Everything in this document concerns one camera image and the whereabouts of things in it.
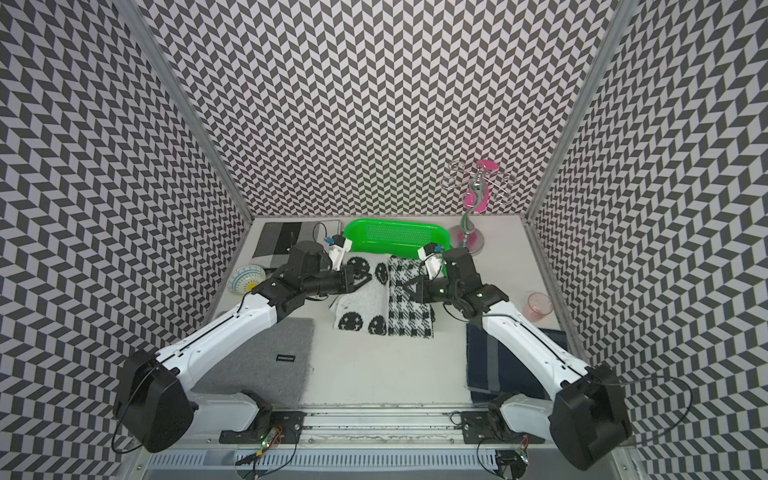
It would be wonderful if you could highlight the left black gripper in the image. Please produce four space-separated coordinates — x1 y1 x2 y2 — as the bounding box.
303 265 373 297

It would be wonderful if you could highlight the smiley checkered scarf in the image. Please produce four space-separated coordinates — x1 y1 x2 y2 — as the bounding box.
331 252 434 339

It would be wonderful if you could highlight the green plastic basket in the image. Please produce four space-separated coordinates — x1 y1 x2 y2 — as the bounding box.
343 218 451 259

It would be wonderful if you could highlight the navy striped scarf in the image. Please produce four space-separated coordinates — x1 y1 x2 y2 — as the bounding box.
466 325 549 404

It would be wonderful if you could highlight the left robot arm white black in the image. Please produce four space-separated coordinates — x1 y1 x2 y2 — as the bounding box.
113 235 371 453

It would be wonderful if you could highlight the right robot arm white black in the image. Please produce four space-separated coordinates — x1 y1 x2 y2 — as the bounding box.
404 243 632 471

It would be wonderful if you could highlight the black grey block scarf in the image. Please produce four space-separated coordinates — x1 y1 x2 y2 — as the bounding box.
252 219 343 269

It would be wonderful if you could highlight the patterned small bowl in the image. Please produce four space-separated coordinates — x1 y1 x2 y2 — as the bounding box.
227 264 267 295

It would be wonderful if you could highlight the pink plastic cup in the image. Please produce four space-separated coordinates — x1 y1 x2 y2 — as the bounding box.
523 292 554 322

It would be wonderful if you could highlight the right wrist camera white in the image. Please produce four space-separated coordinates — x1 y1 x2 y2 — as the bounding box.
418 242 445 262

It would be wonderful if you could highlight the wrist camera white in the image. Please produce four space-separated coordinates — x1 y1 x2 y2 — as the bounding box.
418 242 445 262
326 234 353 271

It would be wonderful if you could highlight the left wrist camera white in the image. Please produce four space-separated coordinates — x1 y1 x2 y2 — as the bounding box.
326 234 353 271

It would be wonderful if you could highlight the aluminium front rail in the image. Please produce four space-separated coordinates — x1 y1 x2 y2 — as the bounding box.
134 407 631 452

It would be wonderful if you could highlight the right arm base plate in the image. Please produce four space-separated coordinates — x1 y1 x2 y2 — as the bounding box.
449 410 545 445

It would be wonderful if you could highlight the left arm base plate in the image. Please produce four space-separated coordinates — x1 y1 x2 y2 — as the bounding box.
219 410 306 445

